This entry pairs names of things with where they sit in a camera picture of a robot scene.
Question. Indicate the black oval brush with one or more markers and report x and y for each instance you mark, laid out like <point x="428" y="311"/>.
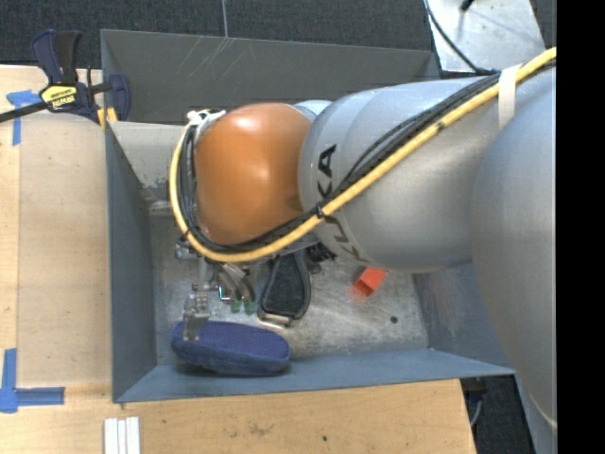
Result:
<point x="287" y="287"/>

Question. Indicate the blue dotted soft pad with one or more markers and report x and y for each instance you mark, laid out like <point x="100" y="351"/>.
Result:
<point x="236" y="350"/>

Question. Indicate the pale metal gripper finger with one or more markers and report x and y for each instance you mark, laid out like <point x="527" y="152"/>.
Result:
<point x="203" y="311"/>
<point x="190" y="324"/>

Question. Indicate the grey metal bin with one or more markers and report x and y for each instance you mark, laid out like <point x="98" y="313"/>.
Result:
<point x="340" y="329"/>

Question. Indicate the pale wood flat board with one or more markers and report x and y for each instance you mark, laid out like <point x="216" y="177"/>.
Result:
<point x="63" y="253"/>

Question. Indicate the orange-red small block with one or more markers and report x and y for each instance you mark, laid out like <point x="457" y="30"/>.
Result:
<point x="369" y="282"/>

